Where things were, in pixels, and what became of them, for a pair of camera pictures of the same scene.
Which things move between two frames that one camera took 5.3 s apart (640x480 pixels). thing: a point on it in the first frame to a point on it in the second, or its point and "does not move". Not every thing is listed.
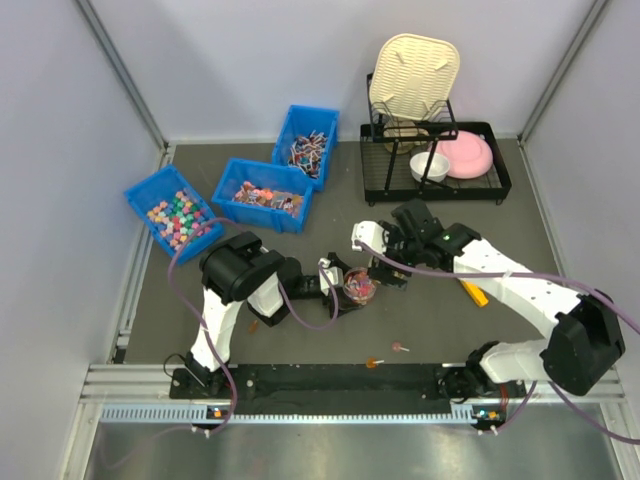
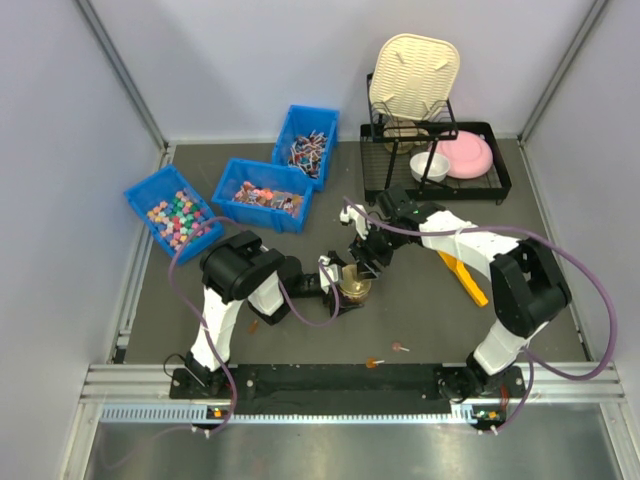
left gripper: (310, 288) does not move
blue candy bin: (264, 195) does not move
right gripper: (392, 261) to (369, 251)
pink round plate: (469, 155) does not move
